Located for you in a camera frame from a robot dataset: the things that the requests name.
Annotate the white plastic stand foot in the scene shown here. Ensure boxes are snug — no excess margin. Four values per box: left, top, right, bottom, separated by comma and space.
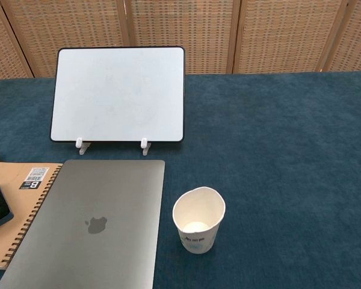
75, 137, 93, 155
140, 137, 152, 157

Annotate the blue table cloth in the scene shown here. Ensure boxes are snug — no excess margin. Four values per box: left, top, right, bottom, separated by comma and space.
0, 70, 361, 289

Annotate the grey aluminium laptop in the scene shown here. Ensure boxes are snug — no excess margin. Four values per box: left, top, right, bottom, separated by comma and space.
0, 159, 166, 289

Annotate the woven wooden folding screen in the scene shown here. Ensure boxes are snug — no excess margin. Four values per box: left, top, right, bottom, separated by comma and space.
0, 0, 361, 79

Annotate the brown spiral notebook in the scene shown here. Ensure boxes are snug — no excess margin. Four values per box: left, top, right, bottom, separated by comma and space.
0, 162, 63, 270

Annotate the white rectangular board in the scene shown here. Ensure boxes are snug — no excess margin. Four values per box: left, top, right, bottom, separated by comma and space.
49, 45, 187, 143

